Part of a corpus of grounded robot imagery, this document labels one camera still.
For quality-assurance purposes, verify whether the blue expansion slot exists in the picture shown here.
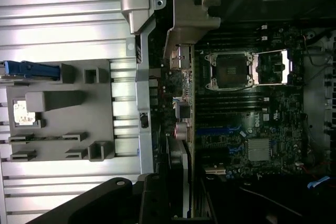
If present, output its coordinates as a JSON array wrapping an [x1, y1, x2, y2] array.
[[196, 127, 229, 135]]

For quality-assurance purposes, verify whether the silver chipset heat sink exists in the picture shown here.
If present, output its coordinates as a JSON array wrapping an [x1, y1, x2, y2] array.
[[248, 137, 271, 162]]

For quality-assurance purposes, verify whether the grey parts rack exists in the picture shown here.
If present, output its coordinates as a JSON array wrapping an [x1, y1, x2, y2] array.
[[5, 60, 116, 162]]

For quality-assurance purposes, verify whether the green RAM stick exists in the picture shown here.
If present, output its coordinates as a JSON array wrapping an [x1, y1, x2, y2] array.
[[25, 135, 68, 141]]

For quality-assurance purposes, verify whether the green motherboard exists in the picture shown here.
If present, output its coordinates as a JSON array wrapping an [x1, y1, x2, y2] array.
[[149, 24, 310, 183]]

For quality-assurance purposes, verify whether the silver CPU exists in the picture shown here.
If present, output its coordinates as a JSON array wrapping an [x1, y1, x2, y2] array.
[[13, 100, 37, 125]]

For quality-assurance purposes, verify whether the open black PC case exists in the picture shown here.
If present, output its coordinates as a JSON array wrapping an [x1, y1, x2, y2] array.
[[125, 0, 336, 224]]

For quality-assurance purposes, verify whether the CPU socket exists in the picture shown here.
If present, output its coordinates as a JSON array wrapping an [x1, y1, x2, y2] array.
[[205, 50, 256, 91]]

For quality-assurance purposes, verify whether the silver metal drive cage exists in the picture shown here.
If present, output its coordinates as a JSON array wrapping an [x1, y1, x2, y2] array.
[[301, 28, 336, 172]]

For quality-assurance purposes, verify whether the metal socket cover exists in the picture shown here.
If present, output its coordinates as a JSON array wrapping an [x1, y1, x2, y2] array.
[[251, 49, 294, 86]]

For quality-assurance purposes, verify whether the grey printed case clamp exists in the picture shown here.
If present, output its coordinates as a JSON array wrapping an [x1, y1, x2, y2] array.
[[120, 0, 151, 35]]

